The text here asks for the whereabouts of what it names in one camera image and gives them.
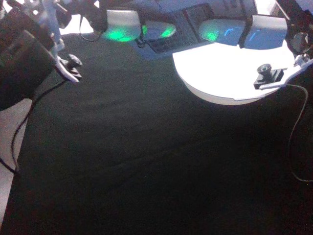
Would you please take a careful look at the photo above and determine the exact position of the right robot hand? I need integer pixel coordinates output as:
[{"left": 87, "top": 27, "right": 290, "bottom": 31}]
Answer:
[{"left": 0, "top": 8, "right": 59, "bottom": 112}]

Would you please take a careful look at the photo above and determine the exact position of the white calculator box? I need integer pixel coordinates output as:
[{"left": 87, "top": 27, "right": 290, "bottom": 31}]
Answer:
[{"left": 136, "top": 0, "right": 254, "bottom": 61}]

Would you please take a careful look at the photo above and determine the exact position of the black table cloth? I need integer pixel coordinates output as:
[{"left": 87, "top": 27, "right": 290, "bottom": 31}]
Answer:
[{"left": 0, "top": 31, "right": 313, "bottom": 235}]

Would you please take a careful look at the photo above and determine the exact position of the white perforated tray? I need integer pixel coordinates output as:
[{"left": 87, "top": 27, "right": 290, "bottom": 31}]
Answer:
[{"left": 172, "top": 40, "right": 295, "bottom": 106}]

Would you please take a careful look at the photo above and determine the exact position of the thin black cable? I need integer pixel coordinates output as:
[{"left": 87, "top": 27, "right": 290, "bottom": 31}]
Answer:
[{"left": 0, "top": 79, "right": 68, "bottom": 176}]

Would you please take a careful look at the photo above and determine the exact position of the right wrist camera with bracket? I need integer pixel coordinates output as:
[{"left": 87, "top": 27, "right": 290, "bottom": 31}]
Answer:
[{"left": 54, "top": 41, "right": 83, "bottom": 85}]

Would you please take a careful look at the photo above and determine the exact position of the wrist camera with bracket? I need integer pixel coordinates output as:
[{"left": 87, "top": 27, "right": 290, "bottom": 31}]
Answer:
[
  {"left": 54, "top": 41, "right": 83, "bottom": 85},
  {"left": 253, "top": 55, "right": 313, "bottom": 91}
]

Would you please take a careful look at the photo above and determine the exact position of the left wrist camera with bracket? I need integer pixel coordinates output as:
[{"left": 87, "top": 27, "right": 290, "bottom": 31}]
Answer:
[{"left": 253, "top": 55, "right": 313, "bottom": 91}]

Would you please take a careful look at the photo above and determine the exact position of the thin grey cable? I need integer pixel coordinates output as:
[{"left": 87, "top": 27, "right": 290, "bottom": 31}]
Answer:
[{"left": 285, "top": 83, "right": 313, "bottom": 183}]

